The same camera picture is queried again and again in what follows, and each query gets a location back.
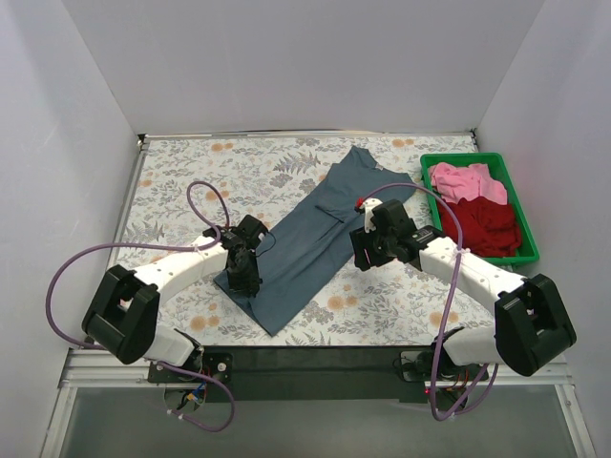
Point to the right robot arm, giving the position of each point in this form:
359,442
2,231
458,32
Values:
531,325

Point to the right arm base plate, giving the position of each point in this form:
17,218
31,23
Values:
416,366

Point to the blue grey t shirt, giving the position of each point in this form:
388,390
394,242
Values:
305,250

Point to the aluminium frame rail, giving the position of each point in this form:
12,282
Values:
308,402

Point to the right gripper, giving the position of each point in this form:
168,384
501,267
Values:
365,250

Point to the red t shirt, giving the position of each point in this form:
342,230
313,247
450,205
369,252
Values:
489,229

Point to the pink t shirt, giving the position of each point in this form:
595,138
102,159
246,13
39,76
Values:
470,182

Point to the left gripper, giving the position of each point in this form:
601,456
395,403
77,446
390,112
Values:
246,275

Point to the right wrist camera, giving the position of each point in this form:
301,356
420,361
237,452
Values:
365,206

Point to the green plastic bin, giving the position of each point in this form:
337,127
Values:
527,252

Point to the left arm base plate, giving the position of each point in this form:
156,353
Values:
215,364

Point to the floral table mat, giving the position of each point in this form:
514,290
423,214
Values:
184,183

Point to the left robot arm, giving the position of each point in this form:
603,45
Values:
123,315

